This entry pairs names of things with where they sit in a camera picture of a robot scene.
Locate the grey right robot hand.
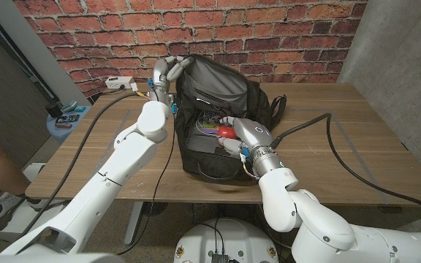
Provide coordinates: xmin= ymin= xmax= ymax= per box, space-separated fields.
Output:
xmin=218 ymin=115 xmax=287 ymax=180

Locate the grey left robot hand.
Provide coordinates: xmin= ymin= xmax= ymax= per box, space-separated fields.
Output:
xmin=147 ymin=54 xmax=194 ymax=107

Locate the red apple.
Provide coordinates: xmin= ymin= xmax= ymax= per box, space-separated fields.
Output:
xmin=217 ymin=125 xmax=238 ymax=140

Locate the black backpack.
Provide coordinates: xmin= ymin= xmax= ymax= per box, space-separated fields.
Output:
xmin=173 ymin=53 xmax=288 ymax=183

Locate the white power strip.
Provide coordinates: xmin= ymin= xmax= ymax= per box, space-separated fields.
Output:
xmin=105 ymin=75 xmax=136 ymax=90

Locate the purple colourful package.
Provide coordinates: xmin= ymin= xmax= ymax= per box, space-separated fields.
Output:
xmin=200 ymin=109 xmax=230 ymax=134

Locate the red brick printed backdrop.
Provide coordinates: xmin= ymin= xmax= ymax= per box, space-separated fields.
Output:
xmin=12 ymin=0 xmax=368 ymax=98

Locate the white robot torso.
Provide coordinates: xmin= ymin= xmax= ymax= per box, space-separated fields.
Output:
xmin=173 ymin=218 xmax=280 ymax=263

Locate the black cup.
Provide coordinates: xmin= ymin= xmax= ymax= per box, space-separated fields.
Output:
xmin=45 ymin=103 xmax=64 ymax=118

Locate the light blue round stool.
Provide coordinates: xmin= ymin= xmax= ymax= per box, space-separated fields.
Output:
xmin=45 ymin=105 xmax=93 ymax=144

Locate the grey table leg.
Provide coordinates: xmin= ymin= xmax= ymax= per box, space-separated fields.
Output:
xmin=124 ymin=202 xmax=144 ymax=245

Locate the white USB cable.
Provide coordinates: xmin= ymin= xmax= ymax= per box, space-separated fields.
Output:
xmin=194 ymin=117 xmax=221 ymax=137

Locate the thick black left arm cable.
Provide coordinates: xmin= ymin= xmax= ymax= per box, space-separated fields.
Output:
xmin=19 ymin=91 xmax=140 ymax=238

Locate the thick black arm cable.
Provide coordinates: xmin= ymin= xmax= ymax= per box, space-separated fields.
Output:
xmin=19 ymin=91 xmax=140 ymax=238
xmin=270 ymin=113 xmax=421 ymax=216

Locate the thin black left wrist cable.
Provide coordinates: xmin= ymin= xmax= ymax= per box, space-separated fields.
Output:
xmin=115 ymin=111 xmax=177 ymax=256

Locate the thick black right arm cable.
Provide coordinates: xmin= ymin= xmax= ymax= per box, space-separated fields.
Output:
xmin=270 ymin=113 xmax=421 ymax=216

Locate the black door rail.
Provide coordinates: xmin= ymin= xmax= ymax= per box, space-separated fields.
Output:
xmin=0 ymin=3 xmax=61 ymax=107

